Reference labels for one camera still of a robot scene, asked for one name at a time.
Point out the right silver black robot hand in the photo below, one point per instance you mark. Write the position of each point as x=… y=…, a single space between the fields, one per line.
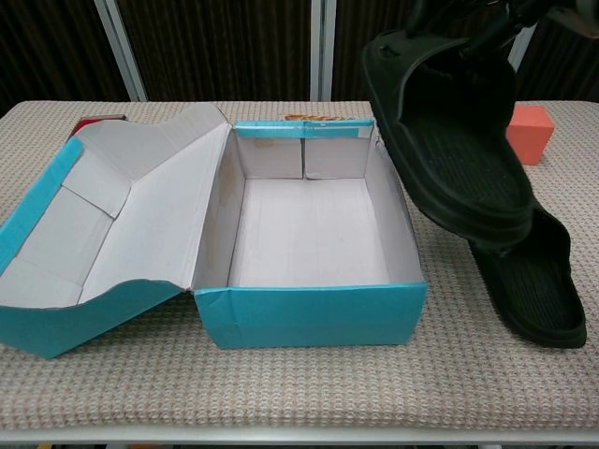
x=510 y=18

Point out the black rubber slipper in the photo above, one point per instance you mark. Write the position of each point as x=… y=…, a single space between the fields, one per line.
x=449 y=163
x=538 y=290

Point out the light blue cardboard shoe box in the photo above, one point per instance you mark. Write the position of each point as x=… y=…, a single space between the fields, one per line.
x=304 y=318

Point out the beige cloth-covered table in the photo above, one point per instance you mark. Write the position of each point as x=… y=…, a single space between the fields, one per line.
x=299 y=388

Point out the small red object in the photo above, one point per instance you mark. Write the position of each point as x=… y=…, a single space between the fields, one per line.
x=93 y=122

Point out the dark ribbed partition panel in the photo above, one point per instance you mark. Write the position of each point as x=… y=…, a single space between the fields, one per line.
x=351 y=28
x=571 y=65
x=215 y=47
x=47 y=47

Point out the orange cube block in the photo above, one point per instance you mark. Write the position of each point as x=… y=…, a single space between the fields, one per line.
x=533 y=135

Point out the orange snack packet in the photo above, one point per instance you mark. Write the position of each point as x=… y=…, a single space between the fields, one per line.
x=309 y=117

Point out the white table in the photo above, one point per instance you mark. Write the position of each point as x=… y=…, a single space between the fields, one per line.
x=299 y=436

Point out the grey partition post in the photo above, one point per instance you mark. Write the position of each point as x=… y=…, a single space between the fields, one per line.
x=322 y=47
x=121 y=51
x=523 y=51

